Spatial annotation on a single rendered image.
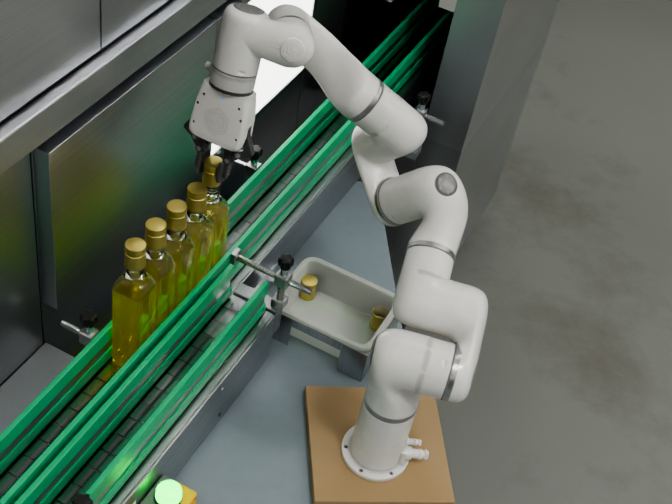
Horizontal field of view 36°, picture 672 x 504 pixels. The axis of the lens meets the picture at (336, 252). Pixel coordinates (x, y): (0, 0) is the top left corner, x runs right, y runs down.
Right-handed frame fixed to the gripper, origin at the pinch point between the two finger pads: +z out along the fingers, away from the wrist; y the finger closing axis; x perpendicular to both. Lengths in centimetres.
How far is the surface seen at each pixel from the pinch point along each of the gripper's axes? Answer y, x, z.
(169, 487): 19, -31, 41
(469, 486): 59, 79, 100
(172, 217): 0.4, -12.2, 5.4
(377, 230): 18, 57, 28
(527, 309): 51, 149, 81
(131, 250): 0.2, -23.6, 7.0
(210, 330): 7.7, -2.0, 30.4
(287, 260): 15.6, 6.2, 14.8
